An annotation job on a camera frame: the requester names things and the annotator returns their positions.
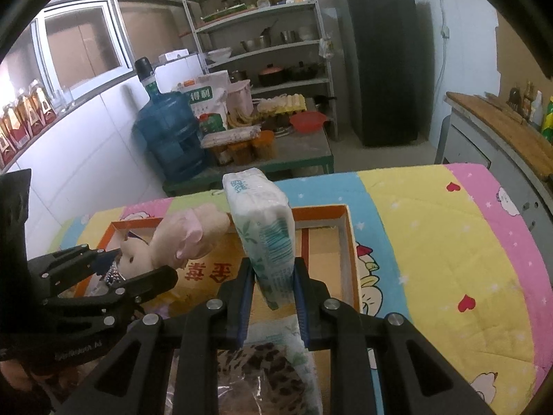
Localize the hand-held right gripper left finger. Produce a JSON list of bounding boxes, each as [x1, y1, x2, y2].
[[54, 257, 255, 415]]

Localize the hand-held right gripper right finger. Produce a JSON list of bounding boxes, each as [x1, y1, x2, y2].
[[291, 257, 495, 415]]

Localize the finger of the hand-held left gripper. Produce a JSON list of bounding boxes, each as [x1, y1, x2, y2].
[[27, 244, 127, 298], [51, 265, 179, 328]]

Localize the orange cardboard box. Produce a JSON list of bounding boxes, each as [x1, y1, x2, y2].
[[71, 204, 361, 415]]

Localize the pink dress plush bear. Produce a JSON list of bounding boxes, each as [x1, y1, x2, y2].
[[116, 201, 232, 279]]

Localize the leopard dress plush bear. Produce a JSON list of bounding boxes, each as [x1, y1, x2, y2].
[[173, 339, 318, 415]]

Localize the person's left hand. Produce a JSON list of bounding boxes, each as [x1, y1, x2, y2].
[[0, 360, 59, 415]]

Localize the colourful printed blanket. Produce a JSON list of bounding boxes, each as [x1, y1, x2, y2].
[[56, 162, 553, 415]]

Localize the blue water jug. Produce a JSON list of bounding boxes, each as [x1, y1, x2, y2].
[[132, 91, 208, 182]]

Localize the orange jar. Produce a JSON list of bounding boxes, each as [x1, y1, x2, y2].
[[253, 132, 276, 160], [212, 145, 234, 166], [229, 142, 253, 165]]

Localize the low green table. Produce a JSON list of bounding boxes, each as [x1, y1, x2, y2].
[[162, 127, 335, 197]]

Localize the noodle pack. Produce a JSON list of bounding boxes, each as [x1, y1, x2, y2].
[[201, 125, 263, 148]]

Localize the green red packet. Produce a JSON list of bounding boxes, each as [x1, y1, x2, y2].
[[199, 113, 227, 135]]

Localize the glass cup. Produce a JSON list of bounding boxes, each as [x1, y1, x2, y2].
[[54, 86, 76, 107]]

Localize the bananas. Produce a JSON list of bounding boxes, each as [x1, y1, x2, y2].
[[227, 110, 260, 129]]

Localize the red basin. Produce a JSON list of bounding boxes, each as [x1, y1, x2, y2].
[[289, 111, 328, 134]]

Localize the white green flour bag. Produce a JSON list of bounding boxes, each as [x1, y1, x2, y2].
[[177, 71, 229, 132]]

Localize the black water pump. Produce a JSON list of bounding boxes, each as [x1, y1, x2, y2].
[[134, 57, 157, 96]]

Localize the pink white bag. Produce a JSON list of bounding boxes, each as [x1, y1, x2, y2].
[[227, 80, 253, 115]]

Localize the egg tray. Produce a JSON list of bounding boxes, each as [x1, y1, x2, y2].
[[257, 94, 307, 117]]

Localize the white carton box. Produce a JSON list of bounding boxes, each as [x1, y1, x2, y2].
[[158, 51, 191, 65]]

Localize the sliding window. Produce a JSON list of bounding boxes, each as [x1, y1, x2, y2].
[[32, 0, 134, 104]]

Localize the black pot red lid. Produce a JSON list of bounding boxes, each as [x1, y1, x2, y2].
[[258, 65, 286, 86]]

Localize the black frying pan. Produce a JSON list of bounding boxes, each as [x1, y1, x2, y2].
[[287, 63, 325, 81]]

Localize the grey kitchen counter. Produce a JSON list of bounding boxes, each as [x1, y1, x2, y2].
[[436, 91, 553, 225]]

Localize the dark refrigerator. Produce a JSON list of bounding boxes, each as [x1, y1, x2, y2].
[[332, 0, 420, 148]]

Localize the ladle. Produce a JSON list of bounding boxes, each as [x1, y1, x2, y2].
[[259, 19, 279, 42]]

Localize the green tray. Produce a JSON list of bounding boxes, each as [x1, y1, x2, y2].
[[201, 3, 255, 22]]

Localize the wooden cutting board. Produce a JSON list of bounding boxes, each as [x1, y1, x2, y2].
[[445, 91, 553, 182]]

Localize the metal shelf rack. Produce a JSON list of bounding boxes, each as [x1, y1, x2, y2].
[[180, 0, 338, 139]]

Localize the white plastic bottle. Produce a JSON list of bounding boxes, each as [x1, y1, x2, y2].
[[531, 91, 544, 128]]

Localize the green yellow bottle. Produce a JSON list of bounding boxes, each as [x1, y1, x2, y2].
[[540, 97, 553, 143]]

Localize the wooden handle utensil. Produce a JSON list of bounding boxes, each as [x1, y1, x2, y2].
[[484, 92, 525, 117]]

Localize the cardboard wall sheet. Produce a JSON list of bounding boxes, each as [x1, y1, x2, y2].
[[495, 11, 553, 96]]

